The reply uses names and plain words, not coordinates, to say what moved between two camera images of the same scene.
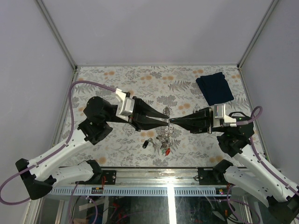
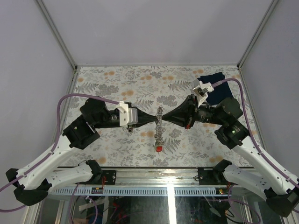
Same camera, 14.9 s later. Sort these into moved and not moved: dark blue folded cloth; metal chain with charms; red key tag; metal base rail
Moved: red key tag; metal chain with charms
Not moved: dark blue folded cloth; metal base rail
